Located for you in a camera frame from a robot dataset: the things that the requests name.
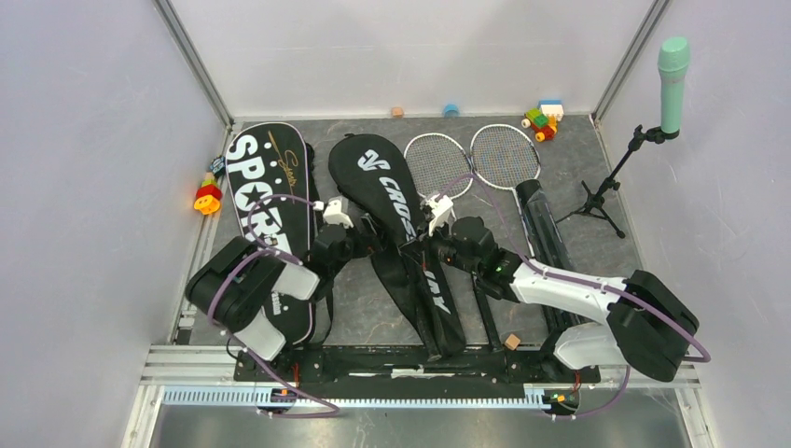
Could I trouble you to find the green microphone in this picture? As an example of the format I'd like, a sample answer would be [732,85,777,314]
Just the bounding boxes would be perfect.
[657,36,691,134]

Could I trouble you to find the black crossway racket bag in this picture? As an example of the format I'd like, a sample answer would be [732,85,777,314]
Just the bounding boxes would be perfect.
[328,133,467,361]

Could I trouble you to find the black shuttlecock tube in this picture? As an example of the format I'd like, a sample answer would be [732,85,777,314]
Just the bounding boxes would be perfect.
[515,179,586,333]

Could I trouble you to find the red yellow toy blocks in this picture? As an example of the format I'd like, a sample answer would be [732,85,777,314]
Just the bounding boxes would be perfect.
[193,173,223,216]

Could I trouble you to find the black microphone tripod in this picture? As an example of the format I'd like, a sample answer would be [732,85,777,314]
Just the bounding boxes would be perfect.
[554,125,680,239]

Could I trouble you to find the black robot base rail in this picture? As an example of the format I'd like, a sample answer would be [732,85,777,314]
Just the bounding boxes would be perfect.
[271,345,602,399]

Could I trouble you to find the small wooden cube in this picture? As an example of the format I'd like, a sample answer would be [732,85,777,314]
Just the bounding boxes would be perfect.
[503,333,521,350]

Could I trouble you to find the green blue blocks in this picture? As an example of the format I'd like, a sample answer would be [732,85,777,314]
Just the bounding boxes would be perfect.
[520,99,564,142]

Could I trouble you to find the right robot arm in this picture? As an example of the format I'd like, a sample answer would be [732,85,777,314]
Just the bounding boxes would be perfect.
[400,217,700,383]

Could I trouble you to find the black white shaft racket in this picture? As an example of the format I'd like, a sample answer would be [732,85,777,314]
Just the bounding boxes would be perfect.
[470,124,541,252]

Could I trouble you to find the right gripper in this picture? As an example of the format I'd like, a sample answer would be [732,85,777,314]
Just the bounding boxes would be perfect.
[400,216,480,276]

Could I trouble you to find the black sport racket bag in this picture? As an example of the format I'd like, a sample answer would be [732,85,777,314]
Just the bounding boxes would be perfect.
[225,121,335,347]

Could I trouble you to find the blue cylinder block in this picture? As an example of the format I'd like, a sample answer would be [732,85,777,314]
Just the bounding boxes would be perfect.
[442,104,460,118]

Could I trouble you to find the white frame racket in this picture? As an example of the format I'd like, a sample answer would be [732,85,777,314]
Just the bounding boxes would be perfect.
[403,133,505,354]

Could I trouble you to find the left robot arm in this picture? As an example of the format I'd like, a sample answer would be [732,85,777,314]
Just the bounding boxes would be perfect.
[185,216,384,381]

